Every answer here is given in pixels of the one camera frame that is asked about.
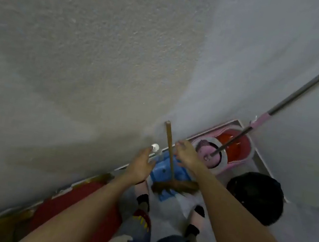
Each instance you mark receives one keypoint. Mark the black trash bin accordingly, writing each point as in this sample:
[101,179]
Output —
[256,198]

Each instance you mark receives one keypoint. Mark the person's pink slipper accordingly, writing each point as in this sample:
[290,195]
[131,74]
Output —
[196,221]
[141,187]

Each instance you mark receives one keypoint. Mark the person's left black sock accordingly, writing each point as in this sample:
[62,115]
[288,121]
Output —
[144,200]

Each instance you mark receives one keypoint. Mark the person's right forearm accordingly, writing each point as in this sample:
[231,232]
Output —
[236,228]

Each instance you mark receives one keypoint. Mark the person's left forearm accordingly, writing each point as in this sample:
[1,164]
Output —
[87,213]

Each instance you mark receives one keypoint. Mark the person's left pink slipper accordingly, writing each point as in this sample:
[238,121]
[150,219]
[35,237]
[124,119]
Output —
[141,187]

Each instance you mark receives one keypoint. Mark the person's black sock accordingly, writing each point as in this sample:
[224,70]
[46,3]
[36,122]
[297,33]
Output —
[144,200]
[192,231]

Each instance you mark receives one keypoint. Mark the person's right black sock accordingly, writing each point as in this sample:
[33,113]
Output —
[192,231]

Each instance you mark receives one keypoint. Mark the pink mop bucket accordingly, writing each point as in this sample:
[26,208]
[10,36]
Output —
[241,164]

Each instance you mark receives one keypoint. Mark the person's right pink slipper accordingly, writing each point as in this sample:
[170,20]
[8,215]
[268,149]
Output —
[196,221]

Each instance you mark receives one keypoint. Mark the blue plastic dustpan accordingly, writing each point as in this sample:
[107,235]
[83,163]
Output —
[160,172]

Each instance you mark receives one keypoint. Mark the person's left hand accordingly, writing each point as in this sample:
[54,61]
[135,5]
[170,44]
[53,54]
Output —
[140,166]

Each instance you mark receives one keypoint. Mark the patched blue jeans shorts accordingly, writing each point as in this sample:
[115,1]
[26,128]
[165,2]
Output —
[135,233]

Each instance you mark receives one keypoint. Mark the person's right hand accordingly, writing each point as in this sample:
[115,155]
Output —
[189,159]

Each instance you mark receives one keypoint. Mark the pink spin mop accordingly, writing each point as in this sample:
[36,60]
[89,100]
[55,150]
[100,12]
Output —
[260,120]

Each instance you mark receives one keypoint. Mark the red chair gold frame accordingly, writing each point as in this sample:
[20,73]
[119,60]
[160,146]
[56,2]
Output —
[49,207]

